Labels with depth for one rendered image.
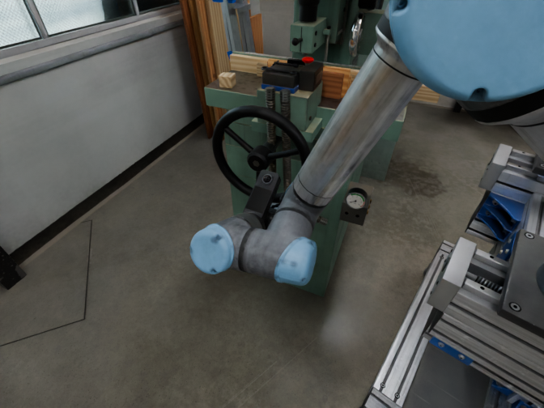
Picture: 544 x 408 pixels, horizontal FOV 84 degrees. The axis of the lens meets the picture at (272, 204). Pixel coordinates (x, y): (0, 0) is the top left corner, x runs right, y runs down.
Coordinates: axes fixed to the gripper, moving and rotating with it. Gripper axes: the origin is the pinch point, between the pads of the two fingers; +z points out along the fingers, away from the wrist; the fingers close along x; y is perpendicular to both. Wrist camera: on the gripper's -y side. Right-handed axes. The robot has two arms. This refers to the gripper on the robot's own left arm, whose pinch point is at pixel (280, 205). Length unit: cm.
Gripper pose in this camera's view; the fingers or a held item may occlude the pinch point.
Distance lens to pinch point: 78.8
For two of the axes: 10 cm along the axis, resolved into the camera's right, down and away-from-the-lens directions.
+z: 3.4, -1.5, 9.3
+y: -2.0, 9.5, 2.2
